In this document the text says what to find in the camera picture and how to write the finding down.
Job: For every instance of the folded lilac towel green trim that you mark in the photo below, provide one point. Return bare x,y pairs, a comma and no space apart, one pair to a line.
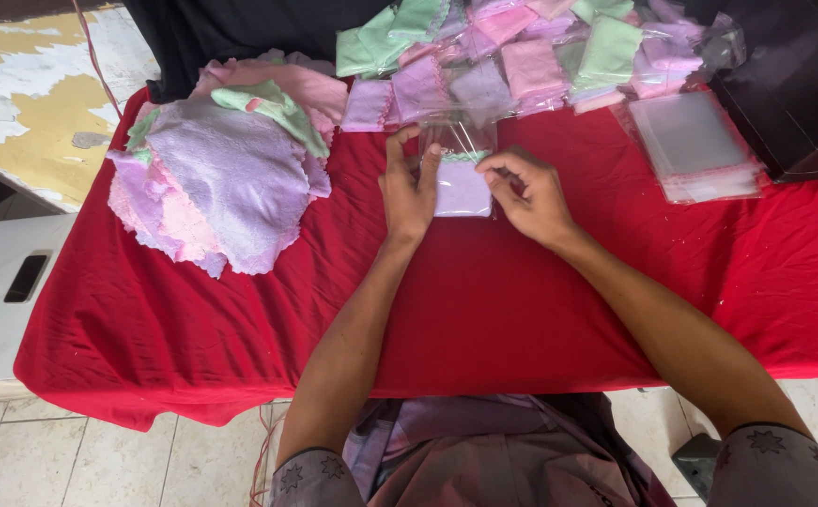
462,190

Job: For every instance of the black cloth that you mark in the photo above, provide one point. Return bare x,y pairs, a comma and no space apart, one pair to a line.
240,35

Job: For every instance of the person's grey patterned shirt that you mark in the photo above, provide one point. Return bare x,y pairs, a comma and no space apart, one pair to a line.
775,472

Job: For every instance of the person's left hand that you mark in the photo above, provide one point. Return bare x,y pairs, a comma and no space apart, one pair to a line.
403,197

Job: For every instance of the white plastic stool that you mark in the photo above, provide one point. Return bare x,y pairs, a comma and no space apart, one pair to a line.
0,296

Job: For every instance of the clear plastic sleeve bag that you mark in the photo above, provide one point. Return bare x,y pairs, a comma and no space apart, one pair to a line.
460,137

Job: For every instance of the heap of bagged pastel towels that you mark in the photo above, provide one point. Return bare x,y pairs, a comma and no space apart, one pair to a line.
522,63

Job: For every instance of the glossy dark box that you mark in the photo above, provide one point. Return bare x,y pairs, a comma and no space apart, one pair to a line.
796,91

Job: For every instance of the person's purple plaid sarong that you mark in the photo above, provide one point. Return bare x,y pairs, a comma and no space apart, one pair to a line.
479,450

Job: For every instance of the peeling yellow white board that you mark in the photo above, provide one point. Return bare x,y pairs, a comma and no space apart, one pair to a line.
36,105

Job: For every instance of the red tablecloth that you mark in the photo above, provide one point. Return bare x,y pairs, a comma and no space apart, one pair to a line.
493,303

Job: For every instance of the pile of unfolded pastel towels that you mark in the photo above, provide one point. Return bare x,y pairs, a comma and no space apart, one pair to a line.
233,176

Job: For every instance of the stack of empty clear bags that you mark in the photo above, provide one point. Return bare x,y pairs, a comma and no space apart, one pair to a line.
694,144

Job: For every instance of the person's right hand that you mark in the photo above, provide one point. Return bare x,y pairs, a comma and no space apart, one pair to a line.
532,201

